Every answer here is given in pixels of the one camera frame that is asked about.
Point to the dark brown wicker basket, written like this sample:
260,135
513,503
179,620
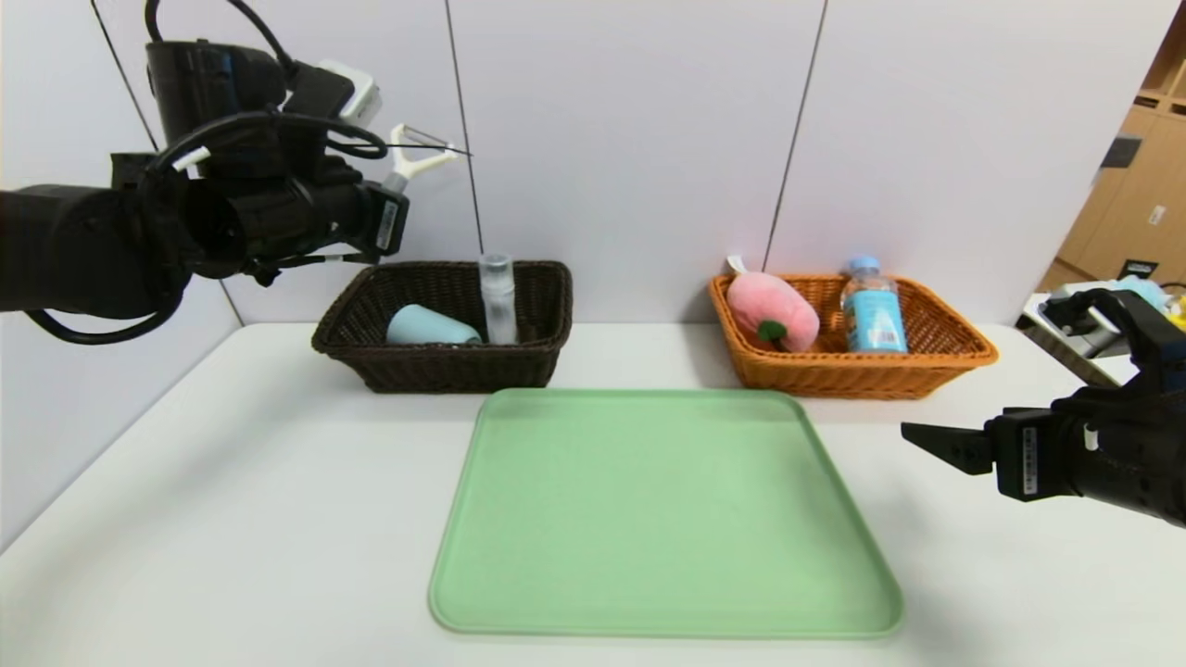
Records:
435,366

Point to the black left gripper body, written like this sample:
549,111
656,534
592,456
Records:
388,222

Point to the blue-grey plastic cup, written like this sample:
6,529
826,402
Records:
426,327

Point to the wooden cabinet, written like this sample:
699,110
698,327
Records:
1130,213

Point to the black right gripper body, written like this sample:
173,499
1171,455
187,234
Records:
1023,453

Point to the small translucent spray bottle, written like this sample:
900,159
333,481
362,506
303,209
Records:
498,301

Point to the orange wicker basket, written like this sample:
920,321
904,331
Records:
834,375

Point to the water bottle with blue label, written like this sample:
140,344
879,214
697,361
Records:
873,315

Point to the dark grey cabinet sign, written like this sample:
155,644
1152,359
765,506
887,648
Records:
1119,153

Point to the pink plush peach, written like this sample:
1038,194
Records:
774,310

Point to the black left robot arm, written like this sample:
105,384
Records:
139,232

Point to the small black box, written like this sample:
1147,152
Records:
1138,269

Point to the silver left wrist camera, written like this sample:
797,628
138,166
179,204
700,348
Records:
347,88

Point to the white side table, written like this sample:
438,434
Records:
1066,347

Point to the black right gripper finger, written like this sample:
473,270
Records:
954,446

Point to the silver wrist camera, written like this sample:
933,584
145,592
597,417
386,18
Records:
347,88
1079,320

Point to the light green plastic tray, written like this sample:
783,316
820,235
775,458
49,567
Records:
662,519

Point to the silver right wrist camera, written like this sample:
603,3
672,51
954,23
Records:
1079,320

